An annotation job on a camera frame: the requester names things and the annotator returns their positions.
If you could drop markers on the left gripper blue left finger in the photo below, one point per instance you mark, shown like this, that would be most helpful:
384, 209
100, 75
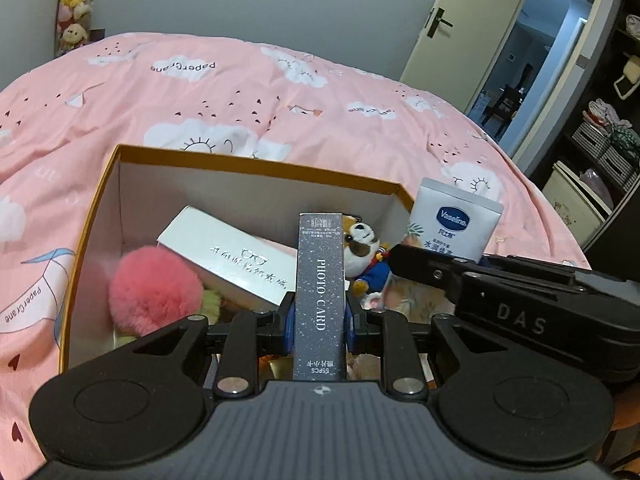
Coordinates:
244, 341

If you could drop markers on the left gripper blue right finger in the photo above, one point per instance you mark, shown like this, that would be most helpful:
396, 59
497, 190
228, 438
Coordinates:
396, 341

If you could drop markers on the grey photo card box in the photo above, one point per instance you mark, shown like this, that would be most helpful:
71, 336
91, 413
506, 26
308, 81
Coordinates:
319, 345

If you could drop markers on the white glasses box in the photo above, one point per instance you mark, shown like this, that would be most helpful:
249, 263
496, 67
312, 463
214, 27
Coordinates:
243, 268

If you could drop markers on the brown white plush dog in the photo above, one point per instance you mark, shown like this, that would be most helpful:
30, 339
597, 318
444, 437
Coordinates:
365, 257

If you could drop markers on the pink fluffy peach plush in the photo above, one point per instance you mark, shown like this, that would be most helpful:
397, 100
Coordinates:
152, 288

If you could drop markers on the dark shelf with items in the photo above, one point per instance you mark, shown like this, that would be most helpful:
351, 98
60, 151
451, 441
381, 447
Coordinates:
586, 142

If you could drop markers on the orange cardboard storage box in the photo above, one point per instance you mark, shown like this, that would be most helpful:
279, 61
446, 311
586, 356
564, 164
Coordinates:
204, 207

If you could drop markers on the pink patterned bed quilt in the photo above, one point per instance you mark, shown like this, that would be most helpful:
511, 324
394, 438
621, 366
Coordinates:
61, 122

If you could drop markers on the cream door with handle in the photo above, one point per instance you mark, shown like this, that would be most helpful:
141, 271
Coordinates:
457, 47

